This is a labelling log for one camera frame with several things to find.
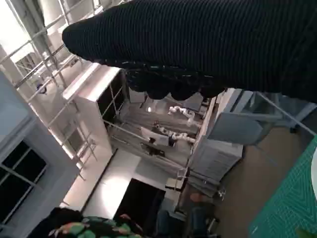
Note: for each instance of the black panel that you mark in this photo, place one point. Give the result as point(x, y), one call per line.
point(141, 198)

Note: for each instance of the white mesh cabinet on castors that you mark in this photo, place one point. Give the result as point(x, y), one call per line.
point(218, 156)

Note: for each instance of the metal scaffold frame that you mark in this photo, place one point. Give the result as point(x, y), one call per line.
point(53, 23)

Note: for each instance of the green cutting mat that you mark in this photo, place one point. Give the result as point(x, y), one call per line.
point(292, 198)

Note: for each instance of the white square plate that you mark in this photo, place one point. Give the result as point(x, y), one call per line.
point(314, 173)

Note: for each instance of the white open shelf cabinet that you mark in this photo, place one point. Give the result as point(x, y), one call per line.
point(86, 99)

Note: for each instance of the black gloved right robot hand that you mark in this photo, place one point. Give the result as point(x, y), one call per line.
point(198, 42)

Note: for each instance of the dark window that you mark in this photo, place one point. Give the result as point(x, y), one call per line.
point(17, 178)

